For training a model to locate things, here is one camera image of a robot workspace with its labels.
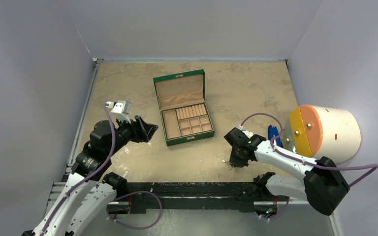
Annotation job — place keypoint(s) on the green jewelry box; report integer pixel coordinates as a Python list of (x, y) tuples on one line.
[(179, 90)]

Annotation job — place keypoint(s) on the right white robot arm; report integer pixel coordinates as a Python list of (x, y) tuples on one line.
[(317, 181)]

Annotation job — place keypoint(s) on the blue tool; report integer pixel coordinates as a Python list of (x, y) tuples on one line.
[(272, 132)]

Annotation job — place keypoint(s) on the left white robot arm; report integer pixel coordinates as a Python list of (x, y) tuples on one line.
[(88, 189)]

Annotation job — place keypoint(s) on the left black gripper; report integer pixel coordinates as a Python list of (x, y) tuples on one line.
[(140, 129)]

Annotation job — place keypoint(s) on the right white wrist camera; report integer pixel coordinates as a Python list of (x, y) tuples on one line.
[(246, 132)]

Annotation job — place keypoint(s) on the green jewelry tray insert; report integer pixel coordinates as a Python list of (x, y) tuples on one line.
[(186, 121)]

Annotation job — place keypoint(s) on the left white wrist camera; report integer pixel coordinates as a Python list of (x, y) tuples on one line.
[(120, 109)]

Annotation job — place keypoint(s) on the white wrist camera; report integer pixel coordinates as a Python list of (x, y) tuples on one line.
[(120, 109), (246, 132)]

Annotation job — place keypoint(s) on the white cylinder orange yellow lid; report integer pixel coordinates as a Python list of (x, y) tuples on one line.
[(315, 131)]

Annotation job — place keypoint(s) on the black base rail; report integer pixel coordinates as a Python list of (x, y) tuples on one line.
[(245, 197)]

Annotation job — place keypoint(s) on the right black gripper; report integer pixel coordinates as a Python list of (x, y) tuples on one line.
[(237, 156)]

